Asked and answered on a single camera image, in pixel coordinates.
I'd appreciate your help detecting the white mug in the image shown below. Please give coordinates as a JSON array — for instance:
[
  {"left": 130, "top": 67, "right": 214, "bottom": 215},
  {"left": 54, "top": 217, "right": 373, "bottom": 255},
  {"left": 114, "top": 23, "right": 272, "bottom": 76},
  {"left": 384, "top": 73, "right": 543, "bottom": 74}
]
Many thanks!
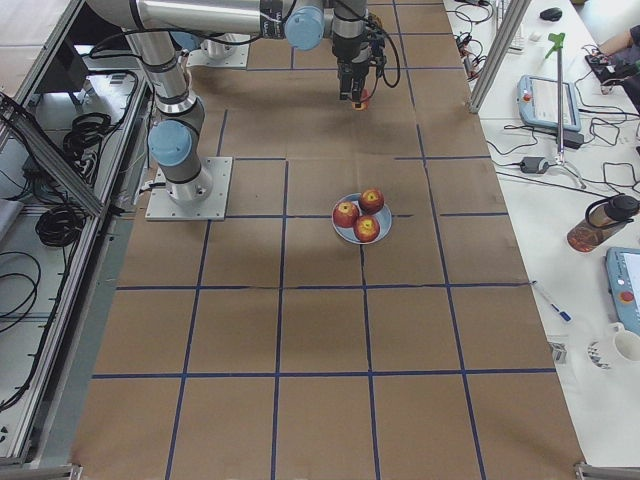
[{"left": 587, "top": 322, "right": 639, "bottom": 370}]

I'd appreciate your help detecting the green hand pointer stick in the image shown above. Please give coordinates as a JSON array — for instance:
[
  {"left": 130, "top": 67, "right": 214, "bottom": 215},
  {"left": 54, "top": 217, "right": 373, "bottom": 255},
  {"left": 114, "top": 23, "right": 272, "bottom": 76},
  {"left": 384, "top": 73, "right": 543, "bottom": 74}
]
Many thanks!
[{"left": 545, "top": 33, "right": 587, "bottom": 191}]

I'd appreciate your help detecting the light blue plate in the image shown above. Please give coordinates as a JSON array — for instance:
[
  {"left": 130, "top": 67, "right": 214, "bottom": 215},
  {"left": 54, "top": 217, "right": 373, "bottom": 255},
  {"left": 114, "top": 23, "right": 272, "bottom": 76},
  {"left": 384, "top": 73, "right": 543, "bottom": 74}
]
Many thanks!
[{"left": 331, "top": 193, "right": 393, "bottom": 245}]

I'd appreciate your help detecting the aluminium frame post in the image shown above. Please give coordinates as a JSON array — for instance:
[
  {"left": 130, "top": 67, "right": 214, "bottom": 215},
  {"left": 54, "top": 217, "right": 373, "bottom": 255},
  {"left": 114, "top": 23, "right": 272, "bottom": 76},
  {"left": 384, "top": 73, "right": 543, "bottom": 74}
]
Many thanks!
[{"left": 467, "top": 0, "right": 531, "bottom": 114}]

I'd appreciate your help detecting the red apple plate front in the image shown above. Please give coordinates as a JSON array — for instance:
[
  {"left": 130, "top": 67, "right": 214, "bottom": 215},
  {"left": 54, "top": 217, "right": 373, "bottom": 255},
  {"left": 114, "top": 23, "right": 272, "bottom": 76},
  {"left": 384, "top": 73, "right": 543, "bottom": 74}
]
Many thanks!
[{"left": 353, "top": 215, "right": 380, "bottom": 243}]

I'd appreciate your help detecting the blue teach pendant tablet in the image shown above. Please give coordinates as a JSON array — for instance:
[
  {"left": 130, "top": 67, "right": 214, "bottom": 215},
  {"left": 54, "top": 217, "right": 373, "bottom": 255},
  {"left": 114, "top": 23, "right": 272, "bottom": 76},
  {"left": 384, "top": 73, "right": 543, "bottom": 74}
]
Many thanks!
[{"left": 517, "top": 75, "right": 582, "bottom": 132}]

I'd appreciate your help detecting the dark water bottle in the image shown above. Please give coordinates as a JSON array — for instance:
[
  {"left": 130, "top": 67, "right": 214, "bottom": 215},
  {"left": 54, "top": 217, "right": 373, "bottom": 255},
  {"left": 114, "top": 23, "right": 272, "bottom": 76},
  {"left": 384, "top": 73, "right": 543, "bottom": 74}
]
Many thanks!
[{"left": 566, "top": 194, "right": 639, "bottom": 253}]

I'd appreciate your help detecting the red apple plate right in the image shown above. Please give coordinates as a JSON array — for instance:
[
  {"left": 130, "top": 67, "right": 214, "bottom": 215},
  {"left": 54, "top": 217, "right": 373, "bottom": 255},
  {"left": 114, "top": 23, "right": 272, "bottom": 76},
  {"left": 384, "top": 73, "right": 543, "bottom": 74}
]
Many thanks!
[{"left": 358, "top": 188, "right": 385, "bottom": 215}]

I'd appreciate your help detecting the red apple plate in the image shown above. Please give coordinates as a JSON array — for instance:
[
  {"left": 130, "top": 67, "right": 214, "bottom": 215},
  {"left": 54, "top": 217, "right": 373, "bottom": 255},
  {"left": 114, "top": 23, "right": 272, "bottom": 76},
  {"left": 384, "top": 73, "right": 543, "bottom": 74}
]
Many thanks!
[
  {"left": 353, "top": 215, "right": 380, "bottom": 243},
  {"left": 358, "top": 188, "right": 385, "bottom": 215}
]

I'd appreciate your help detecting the brown paper table cover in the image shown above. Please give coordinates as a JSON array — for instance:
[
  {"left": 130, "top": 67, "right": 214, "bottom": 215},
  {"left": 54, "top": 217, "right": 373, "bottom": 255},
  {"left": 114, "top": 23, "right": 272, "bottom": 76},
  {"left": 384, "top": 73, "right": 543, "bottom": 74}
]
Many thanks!
[{"left": 71, "top": 1, "right": 582, "bottom": 479}]

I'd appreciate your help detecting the red yellow apple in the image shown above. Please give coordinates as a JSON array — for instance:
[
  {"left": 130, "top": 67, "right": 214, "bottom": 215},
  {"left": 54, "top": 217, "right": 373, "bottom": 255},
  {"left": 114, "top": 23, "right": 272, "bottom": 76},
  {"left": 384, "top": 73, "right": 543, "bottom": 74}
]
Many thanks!
[{"left": 351, "top": 89, "right": 370, "bottom": 111}]

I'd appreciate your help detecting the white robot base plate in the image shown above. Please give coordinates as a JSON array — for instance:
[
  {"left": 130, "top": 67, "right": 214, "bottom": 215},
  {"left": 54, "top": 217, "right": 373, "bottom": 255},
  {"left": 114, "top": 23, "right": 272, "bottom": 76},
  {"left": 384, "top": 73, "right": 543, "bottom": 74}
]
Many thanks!
[{"left": 145, "top": 157, "right": 233, "bottom": 221}]

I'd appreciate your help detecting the blue white pen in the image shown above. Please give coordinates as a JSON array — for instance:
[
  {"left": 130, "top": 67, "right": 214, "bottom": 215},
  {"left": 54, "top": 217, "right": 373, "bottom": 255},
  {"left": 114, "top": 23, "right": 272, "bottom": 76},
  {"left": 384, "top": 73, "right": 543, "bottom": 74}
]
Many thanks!
[{"left": 531, "top": 280, "right": 572, "bottom": 324}]

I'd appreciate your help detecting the red apple on plate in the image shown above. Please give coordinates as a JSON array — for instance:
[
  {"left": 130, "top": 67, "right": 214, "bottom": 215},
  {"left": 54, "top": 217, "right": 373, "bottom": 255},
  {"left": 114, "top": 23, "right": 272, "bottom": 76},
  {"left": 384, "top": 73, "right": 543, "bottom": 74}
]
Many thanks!
[{"left": 332, "top": 201, "right": 360, "bottom": 228}]

